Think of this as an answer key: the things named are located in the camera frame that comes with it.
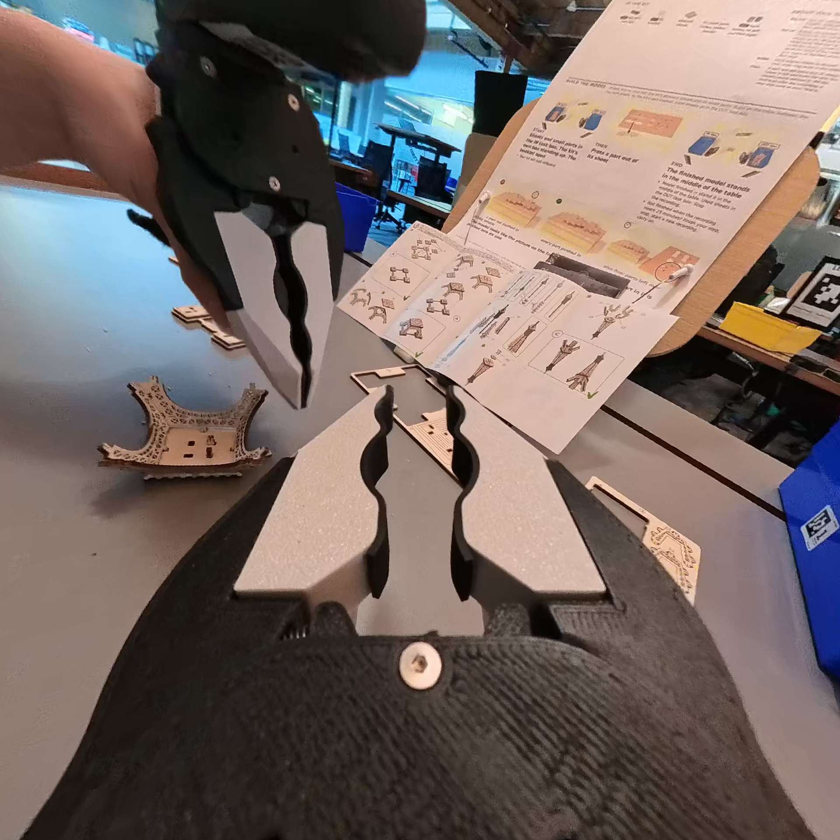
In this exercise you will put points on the small white wax stick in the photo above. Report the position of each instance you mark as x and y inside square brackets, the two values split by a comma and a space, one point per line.
[403, 353]

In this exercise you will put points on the grey desk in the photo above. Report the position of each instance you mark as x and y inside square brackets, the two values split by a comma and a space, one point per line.
[79, 590]

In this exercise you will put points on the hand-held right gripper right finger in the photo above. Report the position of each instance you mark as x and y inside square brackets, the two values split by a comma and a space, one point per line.
[531, 525]

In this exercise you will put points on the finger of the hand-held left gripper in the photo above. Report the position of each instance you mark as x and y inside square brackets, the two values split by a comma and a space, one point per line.
[316, 289]
[256, 295]

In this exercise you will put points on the folded assembly manual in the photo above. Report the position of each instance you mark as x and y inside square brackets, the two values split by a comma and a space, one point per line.
[525, 341]

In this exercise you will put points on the person's left hand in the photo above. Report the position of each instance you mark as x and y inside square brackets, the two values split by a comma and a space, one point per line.
[72, 105]

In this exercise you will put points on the blue storage bin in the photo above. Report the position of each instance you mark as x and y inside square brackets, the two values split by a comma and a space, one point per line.
[358, 220]
[814, 558]

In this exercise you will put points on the square wooden frame piece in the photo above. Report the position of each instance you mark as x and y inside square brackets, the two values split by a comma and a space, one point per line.
[190, 315]

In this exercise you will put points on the black-and-white marker card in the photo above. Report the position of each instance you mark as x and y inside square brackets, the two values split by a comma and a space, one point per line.
[820, 295]

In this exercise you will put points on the printed instruction sheet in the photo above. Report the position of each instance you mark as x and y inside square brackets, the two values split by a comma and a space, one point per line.
[656, 131]

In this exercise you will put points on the wooden tower base model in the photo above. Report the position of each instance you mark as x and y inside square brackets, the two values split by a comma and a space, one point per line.
[170, 438]

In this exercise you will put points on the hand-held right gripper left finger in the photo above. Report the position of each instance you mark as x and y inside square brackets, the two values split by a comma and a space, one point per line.
[308, 525]

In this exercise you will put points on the white board peg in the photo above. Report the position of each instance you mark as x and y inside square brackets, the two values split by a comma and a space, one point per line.
[480, 199]
[680, 274]

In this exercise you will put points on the wooden part sheet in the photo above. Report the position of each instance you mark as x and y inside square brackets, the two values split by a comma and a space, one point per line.
[430, 433]
[676, 551]

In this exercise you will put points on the wooden display board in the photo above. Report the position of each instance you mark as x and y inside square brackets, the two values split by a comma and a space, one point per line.
[754, 262]

